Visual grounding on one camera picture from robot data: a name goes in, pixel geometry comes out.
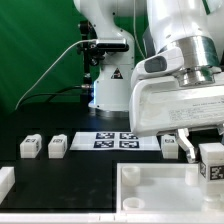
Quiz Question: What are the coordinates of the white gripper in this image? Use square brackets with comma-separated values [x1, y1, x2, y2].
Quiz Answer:
[129, 73, 224, 164]

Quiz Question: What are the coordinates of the white sheet with tags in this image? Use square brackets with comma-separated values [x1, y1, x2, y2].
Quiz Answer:
[70, 132, 160, 151]

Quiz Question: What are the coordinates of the white square table top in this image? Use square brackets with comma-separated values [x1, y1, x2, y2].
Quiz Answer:
[116, 163, 224, 213]

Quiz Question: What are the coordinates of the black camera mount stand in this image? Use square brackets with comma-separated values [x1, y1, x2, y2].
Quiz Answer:
[77, 20, 106, 84]

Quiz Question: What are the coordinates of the white front table rail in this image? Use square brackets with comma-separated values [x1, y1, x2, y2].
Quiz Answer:
[0, 213, 224, 224]

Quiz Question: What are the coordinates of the grey cable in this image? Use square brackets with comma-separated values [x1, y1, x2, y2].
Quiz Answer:
[14, 39, 98, 111]

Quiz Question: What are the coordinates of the black cable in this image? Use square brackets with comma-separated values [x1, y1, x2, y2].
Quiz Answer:
[16, 85, 94, 109]

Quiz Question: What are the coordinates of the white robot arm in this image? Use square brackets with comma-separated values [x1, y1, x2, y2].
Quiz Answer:
[73, 0, 224, 163]

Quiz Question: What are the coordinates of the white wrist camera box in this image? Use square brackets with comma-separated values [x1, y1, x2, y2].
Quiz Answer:
[131, 47, 184, 88]

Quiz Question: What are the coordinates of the white left obstacle block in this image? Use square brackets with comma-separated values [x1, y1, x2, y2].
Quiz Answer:
[0, 167, 15, 204]

